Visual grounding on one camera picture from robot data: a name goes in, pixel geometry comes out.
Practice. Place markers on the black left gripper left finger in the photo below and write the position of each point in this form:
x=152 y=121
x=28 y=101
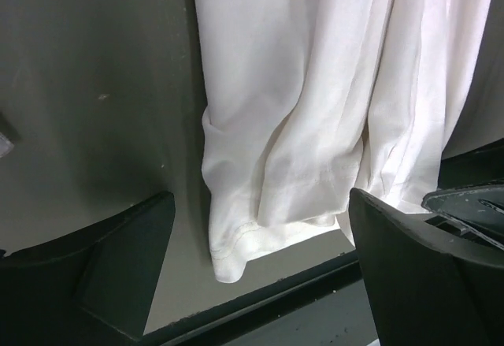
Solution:
x=94 y=286

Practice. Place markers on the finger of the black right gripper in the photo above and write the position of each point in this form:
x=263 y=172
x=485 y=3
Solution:
x=478 y=209

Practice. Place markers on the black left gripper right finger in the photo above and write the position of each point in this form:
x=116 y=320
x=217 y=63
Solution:
x=425 y=286

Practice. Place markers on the white and green t shirt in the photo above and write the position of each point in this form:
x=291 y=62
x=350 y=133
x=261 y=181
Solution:
x=308 y=99

